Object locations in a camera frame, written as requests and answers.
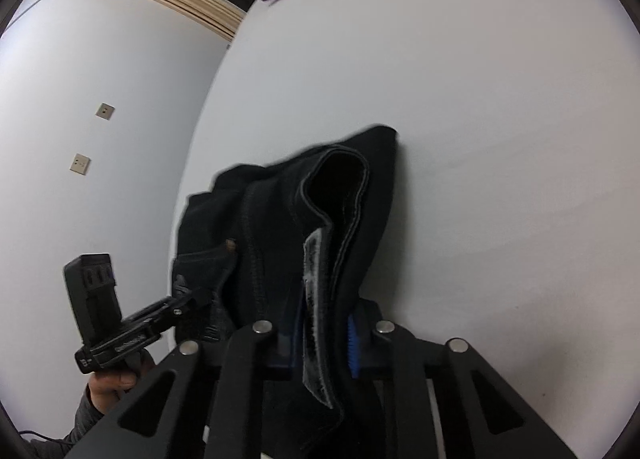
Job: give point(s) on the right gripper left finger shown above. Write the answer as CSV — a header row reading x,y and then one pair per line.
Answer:
x,y
199,402

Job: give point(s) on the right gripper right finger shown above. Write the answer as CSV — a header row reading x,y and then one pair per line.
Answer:
x,y
442,400

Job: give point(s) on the black jeans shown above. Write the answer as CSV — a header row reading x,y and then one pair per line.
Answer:
x,y
290,243

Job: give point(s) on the person's left hand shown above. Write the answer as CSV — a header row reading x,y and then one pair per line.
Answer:
x,y
106,388

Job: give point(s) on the white bed sheet mattress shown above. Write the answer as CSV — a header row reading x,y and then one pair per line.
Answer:
x,y
515,222

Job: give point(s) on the lower beige wall socket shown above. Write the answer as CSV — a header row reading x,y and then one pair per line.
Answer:
x,y
80,164

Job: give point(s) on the beige wall socket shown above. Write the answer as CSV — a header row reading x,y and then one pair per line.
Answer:
x,y
105,111
80,164

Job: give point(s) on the upper beige wall socket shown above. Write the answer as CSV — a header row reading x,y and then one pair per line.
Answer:
x,y
105,111

